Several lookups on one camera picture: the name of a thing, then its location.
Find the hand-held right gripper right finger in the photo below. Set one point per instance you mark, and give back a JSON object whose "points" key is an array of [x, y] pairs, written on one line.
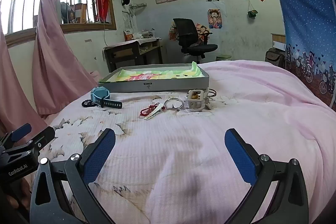
{"points": [[240, 158]]}

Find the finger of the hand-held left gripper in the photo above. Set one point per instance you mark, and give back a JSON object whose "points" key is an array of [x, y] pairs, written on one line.
{"points": [[21, 132], [39, 140]]}

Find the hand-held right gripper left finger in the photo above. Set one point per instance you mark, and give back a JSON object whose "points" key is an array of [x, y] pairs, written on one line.
{"points": [[101, 158]]}

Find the blue wrist watch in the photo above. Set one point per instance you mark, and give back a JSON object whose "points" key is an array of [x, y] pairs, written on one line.
{"points": [[99, 95]]}

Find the white claw hair clip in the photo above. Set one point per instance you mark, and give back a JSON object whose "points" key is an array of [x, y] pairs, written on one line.
{"points": [[193, 107]]}

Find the silver bangle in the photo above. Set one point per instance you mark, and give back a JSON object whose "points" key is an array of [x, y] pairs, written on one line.
{"points": [[173, 109]]}

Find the grey shallow tray box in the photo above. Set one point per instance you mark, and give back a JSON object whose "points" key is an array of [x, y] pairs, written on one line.
{"points": [[170, 86]]}

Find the person's left hand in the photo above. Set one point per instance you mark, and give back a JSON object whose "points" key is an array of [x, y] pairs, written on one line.
{"points": [[22, 195]]}

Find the pink curtain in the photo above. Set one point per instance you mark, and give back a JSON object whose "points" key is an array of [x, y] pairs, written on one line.
{"points": [[57, 69], [13, 82]]}

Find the pink floral blanket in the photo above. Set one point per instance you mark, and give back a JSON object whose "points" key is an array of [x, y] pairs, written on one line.
{"points": [[183, 161]]}

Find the black oval hair clip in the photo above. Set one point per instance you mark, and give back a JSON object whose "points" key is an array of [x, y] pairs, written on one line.
{"points": [[88, 103]]}

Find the colourful printed cloth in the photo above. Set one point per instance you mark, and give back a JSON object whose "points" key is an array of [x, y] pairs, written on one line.
{"points": [[147, 74]]}

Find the green plastic stool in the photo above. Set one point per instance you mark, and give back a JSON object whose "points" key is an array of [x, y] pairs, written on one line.
{"points": [[223, 57]]}

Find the brown bag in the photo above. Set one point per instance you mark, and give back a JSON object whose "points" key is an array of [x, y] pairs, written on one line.
{"points": [[274, 58]]}

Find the dark wooden desk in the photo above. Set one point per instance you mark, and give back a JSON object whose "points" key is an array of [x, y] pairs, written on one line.
{"points": [[131, 52]]}

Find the wooden cabinet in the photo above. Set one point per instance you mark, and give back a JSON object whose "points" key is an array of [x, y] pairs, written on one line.
{"points": [[278, 39]]}

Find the orange box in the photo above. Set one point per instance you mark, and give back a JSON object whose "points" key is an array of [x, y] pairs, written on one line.
{"points": [[128, 35]]}

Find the dark printed box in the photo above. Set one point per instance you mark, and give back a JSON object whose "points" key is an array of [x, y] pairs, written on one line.
{"points": [[67, 12]]}

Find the pile of papers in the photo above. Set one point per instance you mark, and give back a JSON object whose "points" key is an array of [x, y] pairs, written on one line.
{"points": [[143, 34]]}

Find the red monkey poster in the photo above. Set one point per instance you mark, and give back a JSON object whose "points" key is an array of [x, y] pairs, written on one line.
{"points": [[202, 31]]}

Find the brown cardboard box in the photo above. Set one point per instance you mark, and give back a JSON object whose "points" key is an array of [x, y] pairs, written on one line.
{"points": [[80, 12]]}

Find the black office chair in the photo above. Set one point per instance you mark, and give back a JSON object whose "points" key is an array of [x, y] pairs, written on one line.
{"points": [[183, 29]]}

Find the white drawing paper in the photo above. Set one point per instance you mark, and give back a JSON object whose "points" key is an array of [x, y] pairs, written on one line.
{"points": [[128, 20]]}

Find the colourful printed poster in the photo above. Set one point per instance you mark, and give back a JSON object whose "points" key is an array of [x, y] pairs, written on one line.
{"points": [[172, 31]]}

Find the green hanging pouch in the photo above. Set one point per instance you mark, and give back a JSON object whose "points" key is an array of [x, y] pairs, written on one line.
{"points": [[252, 13]]}

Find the red hanging decoration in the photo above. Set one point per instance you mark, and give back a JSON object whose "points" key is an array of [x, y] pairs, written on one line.
{"points": [[102, 1]]}

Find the blue printed curtain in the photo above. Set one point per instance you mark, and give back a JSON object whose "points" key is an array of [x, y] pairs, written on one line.
{"points": [[302, 16]]}

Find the black hanging item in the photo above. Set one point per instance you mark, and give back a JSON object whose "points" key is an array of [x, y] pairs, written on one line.
{"points": [[126, 0]]}

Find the cartoon wall poster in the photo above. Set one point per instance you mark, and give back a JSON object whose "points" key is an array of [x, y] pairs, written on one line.
{"points": [[215, 18]]}

